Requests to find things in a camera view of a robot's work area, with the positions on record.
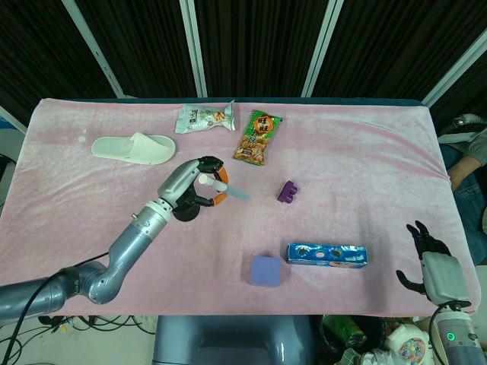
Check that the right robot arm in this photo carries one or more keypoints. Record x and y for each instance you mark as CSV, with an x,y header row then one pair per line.
x,y
456,342

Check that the white snack bag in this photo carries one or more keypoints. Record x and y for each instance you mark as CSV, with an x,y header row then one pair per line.
x,y
203,118

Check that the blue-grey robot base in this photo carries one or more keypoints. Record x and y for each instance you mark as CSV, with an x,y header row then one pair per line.
x,y
232,340

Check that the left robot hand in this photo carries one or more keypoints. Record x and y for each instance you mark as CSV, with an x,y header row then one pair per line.
x,y
179,180

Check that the pink fleece blanket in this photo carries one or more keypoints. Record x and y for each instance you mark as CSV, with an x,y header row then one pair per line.
x,y
342,171

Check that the green snack bag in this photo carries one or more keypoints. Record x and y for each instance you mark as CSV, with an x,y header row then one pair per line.
x,y
256,138

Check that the person bare forearm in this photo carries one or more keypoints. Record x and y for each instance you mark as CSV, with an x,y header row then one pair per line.
x,y
464,169

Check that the green packet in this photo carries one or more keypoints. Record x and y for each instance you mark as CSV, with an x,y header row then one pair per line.
x,y
342,331

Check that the person blue jeans leg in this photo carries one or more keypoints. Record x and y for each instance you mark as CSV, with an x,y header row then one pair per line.
x,y
472,213

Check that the lavender foam cube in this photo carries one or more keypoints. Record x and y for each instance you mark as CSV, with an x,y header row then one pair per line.
x,y
265,270

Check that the white slipper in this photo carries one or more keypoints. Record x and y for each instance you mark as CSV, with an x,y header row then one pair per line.
x,y
125,149

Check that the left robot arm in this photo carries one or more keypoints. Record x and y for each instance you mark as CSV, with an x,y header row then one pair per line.
x,y
129,243

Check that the blue Oreo box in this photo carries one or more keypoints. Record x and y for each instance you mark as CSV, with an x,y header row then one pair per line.
x,y
327,256

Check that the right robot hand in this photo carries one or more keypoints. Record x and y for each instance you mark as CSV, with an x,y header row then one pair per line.
x,y
443,277

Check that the purple toy block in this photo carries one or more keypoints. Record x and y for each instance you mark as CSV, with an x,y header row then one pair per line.
x,y
287,193

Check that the white partition frame post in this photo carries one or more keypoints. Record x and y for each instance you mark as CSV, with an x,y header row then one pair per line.
x,y
321,53
95,49
11,118
194,45
454,70

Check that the light blue plastic tube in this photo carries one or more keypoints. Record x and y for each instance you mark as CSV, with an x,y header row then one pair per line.
x,y
236,194

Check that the white round toy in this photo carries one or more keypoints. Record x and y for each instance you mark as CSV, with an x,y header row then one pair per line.
x,y
407,344

